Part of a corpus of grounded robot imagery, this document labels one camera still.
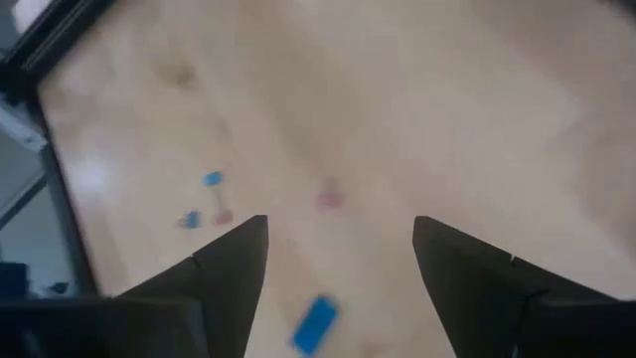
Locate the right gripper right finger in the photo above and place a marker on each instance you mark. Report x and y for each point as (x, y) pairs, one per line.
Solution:
(472, 288)

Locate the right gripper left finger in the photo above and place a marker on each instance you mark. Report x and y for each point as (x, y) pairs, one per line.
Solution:
(228, 278)

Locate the light blue binder clip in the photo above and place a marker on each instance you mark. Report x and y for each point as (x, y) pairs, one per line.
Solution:
(191, 220)

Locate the blue eraser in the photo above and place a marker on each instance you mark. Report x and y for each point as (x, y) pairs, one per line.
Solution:
(314, 325)

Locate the pink binder clip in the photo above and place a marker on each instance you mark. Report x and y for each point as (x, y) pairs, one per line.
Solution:
(223, 217)
(329, 200)

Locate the black aluminium table frame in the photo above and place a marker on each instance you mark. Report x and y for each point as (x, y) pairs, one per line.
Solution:
(49, 35)

